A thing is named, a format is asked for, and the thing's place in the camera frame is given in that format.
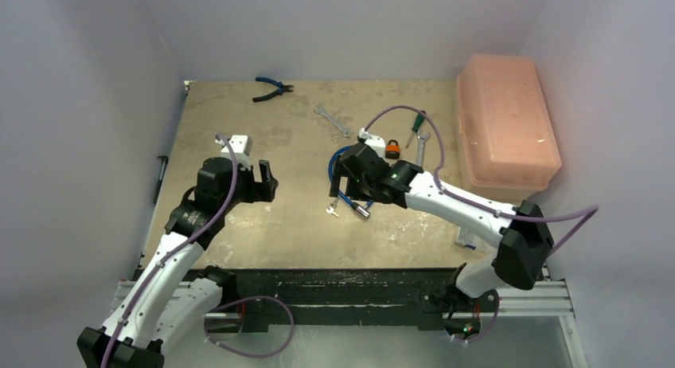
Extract clear plastic bags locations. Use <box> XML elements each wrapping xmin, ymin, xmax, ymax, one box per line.
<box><xmin>455</xmin><ymin>227</ymin><xmax>495</xmax><ymax>252</ymax></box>

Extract small silver wrench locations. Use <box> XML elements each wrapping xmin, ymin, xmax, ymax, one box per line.
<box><xmin>314</xmin><ymin>106</ymin><xmax>353</xmax><ymax>138</ymax></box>

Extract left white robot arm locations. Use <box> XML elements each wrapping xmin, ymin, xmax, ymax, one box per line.
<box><xmin>76</xmin><ymin>155</ymin><xmax>279</xmax><ymax>367</ymax></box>

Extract black handled tool at edge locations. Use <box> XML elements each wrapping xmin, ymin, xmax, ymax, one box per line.
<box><xmin>153</xmin><ymin>155</ymin><xmax>169</xmax><ymax>205</ymax></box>

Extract orange black padlock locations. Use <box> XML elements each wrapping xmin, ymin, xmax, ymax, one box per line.
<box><xmin>384</xmin><ymin>139</ymin><xmax>401</xmax><ymax>160</ymax></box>

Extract blue handled pliers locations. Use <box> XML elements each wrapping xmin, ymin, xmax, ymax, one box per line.
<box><xmin>252</xmin><ymin>76</ymin><xmax>295</xmax><ymax>104</ymax></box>

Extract silver key bunch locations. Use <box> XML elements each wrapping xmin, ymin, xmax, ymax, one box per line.
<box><xmin>326</xmin><ymin>197</ymin><xmax>341</xmax><ymax>217</ymax></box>

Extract orange plastic toolbox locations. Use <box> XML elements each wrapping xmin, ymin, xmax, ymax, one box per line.
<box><xmin>456</xmin><ymin>54</ymin><xmax>561</xmax><ymax>202</ymax></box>

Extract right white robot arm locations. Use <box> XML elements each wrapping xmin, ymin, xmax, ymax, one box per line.
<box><xmin>330</xmin><ymin>142</ymin><xmax>553</xmax><ymax>310</ymax></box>

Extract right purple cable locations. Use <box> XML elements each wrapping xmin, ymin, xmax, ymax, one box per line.
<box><xmin>364</xmin><ymin>105</ymin><xmax>600</xmax><ymax>258</ymax></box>

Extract green handled screwdriver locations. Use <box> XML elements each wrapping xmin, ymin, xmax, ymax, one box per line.
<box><xmin>405</xmin><ymin>110</ymin><xmax>426</xmax><ymax>148</ymax></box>

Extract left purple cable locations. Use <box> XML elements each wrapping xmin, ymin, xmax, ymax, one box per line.
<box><xmin>99</xmin><ymin>134</ymin><xmax>240</xmax><ymax>368</ymax></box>

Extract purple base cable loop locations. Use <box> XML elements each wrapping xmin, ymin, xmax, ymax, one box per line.
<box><xmin>203</xmin><ymin>295</ymin><xmax>295</xmax><ymax>360</ymax></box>

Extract large silver wrench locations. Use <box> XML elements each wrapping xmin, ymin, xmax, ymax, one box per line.
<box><xmin>416</xmin><ymin>132</ymin><xmax>431</xmax><ymax>167</ymax></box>

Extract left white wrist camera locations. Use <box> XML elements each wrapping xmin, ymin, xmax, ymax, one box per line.
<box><xmin>218</xmin><ymin>135</ymin><xmax>253</xmax><ymax>170</ymax></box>

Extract blue cable lock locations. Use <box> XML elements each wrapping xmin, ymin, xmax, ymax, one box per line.
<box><xmin>327</xmin><ymin>146</ymin><xmax>373</xmax><ymax>220</ymax></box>

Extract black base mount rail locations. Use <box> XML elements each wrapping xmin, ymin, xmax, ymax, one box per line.
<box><xmin>107</xmin><ymin>268</ymin><xmax>576</xmax><ymax>335</ymax></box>

